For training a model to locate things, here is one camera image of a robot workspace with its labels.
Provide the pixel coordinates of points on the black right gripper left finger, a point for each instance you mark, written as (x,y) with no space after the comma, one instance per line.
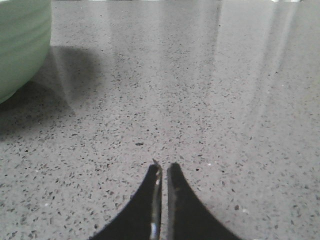
(140,219)

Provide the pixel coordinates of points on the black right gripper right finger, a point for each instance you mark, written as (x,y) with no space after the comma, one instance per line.
(188,218)

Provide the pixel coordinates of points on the green ribbed bowl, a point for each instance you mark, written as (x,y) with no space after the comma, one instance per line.
(25,35)

